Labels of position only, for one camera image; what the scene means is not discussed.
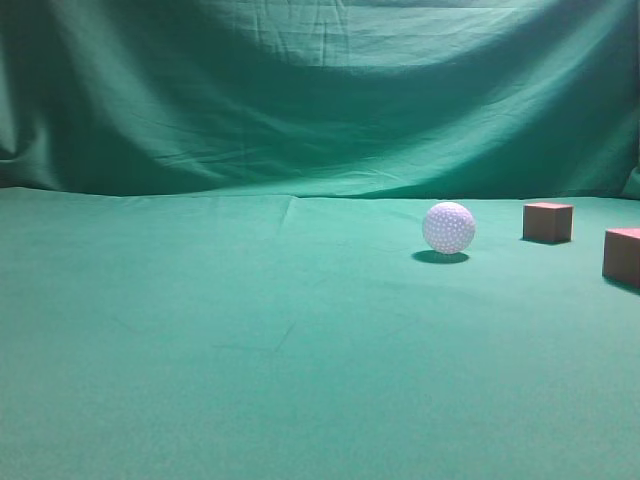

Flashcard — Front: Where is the white dimpled golf ball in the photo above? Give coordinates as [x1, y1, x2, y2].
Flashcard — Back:
[422, 202, 476, 255]

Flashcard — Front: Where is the reddish brown cube block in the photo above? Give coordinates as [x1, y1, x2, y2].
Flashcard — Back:
[602, 227, 639, 288]

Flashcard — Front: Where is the green cloth backdrop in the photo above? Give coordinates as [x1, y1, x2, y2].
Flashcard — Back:
[1, 1, 639, 479]

